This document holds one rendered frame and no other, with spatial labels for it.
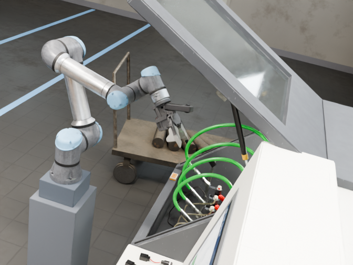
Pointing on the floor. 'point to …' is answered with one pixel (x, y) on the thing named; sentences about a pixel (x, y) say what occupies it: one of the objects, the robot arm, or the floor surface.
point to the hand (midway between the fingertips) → (184, 142)
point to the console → (282, 212)
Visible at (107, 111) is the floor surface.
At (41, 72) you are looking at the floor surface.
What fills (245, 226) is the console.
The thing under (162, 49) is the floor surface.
